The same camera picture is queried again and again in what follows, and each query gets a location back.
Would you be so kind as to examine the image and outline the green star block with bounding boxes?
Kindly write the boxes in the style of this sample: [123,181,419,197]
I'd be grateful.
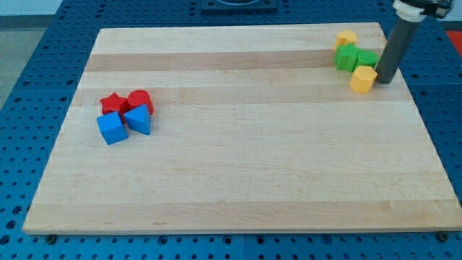
[334,43,360,72]

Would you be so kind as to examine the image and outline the yellow hexagon block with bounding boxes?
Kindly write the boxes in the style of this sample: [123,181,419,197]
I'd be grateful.
[349,66,378,94]

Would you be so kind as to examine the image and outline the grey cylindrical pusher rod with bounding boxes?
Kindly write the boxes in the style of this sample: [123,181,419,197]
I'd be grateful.
[375,17,422,85]

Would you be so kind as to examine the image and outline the red star block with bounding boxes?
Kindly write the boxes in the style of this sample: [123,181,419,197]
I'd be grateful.
[100,92,130,124]

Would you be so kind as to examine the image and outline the blue triangle block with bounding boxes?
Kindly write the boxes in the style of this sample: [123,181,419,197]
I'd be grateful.
[124,104,151,135]

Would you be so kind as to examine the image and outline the light wooden board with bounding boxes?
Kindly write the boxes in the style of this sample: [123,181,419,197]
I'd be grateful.
[22,23,461,235]

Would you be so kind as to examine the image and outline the yellow heart block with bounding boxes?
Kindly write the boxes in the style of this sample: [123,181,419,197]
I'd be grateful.
[334,30,358,51]

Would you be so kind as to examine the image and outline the red cylinder block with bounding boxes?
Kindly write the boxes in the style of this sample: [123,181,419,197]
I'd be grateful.
[127,90,154,115]

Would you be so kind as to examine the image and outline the blue cube block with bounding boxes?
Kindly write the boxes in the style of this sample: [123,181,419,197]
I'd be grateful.
[97,112,128,145]

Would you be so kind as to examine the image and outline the green cylinder block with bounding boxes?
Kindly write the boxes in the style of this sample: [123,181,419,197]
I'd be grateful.
[354,50,379,70]

